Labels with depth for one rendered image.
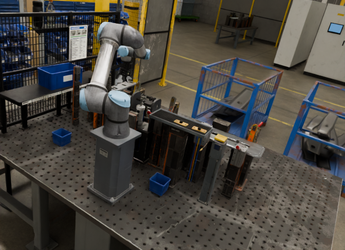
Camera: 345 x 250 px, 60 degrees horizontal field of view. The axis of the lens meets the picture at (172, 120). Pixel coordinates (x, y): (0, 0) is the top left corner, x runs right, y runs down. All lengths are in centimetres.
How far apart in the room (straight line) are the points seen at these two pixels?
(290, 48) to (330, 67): 124
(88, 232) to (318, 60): 857
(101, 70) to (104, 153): 45
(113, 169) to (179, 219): 48
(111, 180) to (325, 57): 851
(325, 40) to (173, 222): 840
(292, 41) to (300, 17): 68
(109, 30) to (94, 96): 40
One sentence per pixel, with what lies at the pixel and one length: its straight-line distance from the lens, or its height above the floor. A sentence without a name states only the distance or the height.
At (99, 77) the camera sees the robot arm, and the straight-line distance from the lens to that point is 167.
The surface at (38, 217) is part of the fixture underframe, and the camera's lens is 232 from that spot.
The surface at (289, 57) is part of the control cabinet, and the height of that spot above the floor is 38.
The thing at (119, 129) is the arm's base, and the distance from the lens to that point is 163.
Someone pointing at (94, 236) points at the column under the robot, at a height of 44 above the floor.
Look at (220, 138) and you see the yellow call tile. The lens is 171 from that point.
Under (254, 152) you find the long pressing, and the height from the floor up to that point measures 100.
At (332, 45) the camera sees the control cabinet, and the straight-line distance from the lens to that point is 964.
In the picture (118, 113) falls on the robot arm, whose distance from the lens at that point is 159.
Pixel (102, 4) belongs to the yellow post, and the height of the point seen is 160.
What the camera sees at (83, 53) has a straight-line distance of 282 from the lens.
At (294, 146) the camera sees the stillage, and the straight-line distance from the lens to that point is 439.
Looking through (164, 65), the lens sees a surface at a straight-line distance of 585.
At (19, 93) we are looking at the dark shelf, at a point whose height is 103.
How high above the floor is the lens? 192
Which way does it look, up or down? 25 degrees down
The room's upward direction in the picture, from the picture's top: 10 degrees clockwise
